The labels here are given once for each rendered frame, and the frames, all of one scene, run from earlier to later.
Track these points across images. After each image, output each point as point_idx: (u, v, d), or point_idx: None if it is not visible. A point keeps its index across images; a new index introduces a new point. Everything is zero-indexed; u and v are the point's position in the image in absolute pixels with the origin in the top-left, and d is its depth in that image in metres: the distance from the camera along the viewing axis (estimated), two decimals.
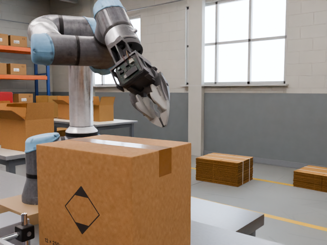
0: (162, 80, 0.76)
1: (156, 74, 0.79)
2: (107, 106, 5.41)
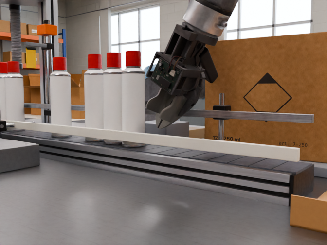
0: (191, 98, 0.68)
1: (199, 81, 0.68)
2: None
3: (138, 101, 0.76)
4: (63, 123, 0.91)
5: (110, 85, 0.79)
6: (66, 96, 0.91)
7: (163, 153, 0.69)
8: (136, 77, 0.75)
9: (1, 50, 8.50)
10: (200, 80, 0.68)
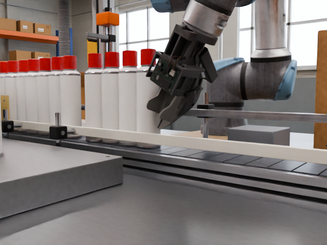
0: (191, 98, 0.68)
1: (199, 81, 0.68)
2: None
3: None
4: (100, 126, 0.83)
5: (128, 84, 0.76)
6: None
7: (302, 171, 0.53)
8: None
9: (7, 49, 8.35)
10: (200, 80, 0.68)
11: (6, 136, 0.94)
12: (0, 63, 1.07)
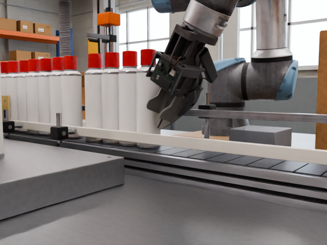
0: (191, 98, 0.68)
1: (199, 81, 0.68)
2: None
3: None
4: (100, 126, 0.83)
5: (128, 84, 0.76)
6: None
7: (305, 172, 0.53)
8: (151, 77, 0.73)
9: (7, 49, 8.34)
10: (200, 80, 0.68)
11: (7, 136, 0.94)
12: (0, 63, 1.07)
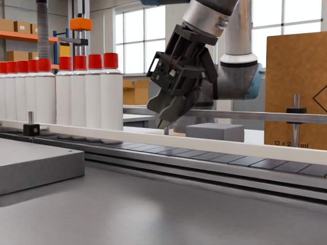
0: (191, 98, 0.68)
1: (199, 81, 0.68)
2: (142, 90, 5.32)
3: (114, 100, 0.80)
4: (70, 123, 0.90)
5: (93, 85, 0.83)
6: None
7: (237, 163, 0.60)
8: (112, 78, 0.79)
9: (5, 50, 8.41)
10: (200, 80, 0.68)
11: None
12: None
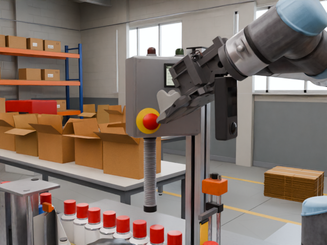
0: (177, 99, 0.66)
1: (197, 97, 0.65)
2: None
3: None
4: None
5: None
6: None
7: None
8: None
9: (16, 66, 8.24)
10: (198, 97, 0.65)
11: None
12: (77, 208, 0.97)
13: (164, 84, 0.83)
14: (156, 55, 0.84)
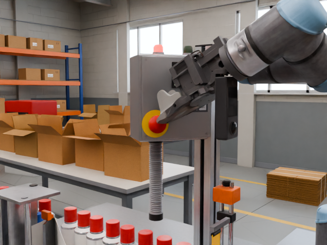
0: (178, 99, 0.66)
1: (197, 97, 0.65)
2: None
3: None
4: None
5: None
6: None
7: None
8: None
9: (16, 66, 8.18)
10: (198, 96, 0.65)
11: None
12: (78, 216, 0.91)
13: (172, 84, 0.78)
14: (163, 53, 0.79)
